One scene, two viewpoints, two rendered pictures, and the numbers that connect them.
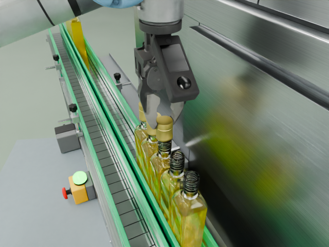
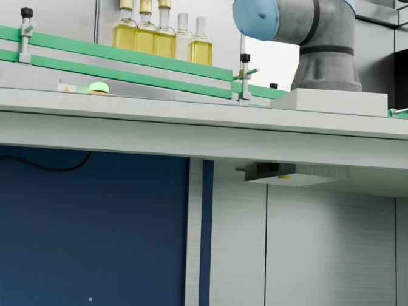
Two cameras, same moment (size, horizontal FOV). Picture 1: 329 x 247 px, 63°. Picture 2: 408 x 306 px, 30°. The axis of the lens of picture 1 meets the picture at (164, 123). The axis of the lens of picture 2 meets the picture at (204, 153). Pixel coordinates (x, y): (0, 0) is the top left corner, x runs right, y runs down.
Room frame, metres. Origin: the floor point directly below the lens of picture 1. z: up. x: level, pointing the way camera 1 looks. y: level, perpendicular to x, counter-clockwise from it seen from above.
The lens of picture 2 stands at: (0.51, 2.01, 0.42)
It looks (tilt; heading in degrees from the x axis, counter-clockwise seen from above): 9 degrees up; 264
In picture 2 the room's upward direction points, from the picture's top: 2 degrees clockwise
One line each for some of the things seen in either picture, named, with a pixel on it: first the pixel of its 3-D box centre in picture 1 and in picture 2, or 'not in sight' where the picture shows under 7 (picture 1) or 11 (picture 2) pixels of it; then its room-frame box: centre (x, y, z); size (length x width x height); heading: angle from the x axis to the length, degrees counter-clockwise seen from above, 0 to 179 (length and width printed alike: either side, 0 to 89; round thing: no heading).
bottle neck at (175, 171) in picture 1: (176, 163); (183, 22); (0.38, -0.03, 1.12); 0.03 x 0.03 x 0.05
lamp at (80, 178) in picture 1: (79, 177); (99, 88); (0.59, 0.28, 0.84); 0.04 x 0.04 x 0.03
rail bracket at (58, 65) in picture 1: (54, 69); not in sight; (1.17, 0.53, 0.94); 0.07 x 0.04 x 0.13; 115
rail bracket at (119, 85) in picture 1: (123, 86); not in sight; (1.00, 0.18, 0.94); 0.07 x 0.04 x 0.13; 115
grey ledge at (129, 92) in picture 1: (129, 102); not in sight; (1.03, 0.16, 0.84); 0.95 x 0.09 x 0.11; 25
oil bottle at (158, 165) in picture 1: (164, 185); (162, 64); (0.43, 0.00, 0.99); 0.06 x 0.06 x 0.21; 25
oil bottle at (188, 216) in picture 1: (187, 224); (199, 71); (0.33, -0.05, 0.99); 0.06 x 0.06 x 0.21; 24
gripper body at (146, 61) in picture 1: (158, 53); not in sight; (0.46, 0.01, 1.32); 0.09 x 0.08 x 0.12; 21
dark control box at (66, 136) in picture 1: (67, 137); not in sight; (0.84, 0.40, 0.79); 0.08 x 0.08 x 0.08; 25
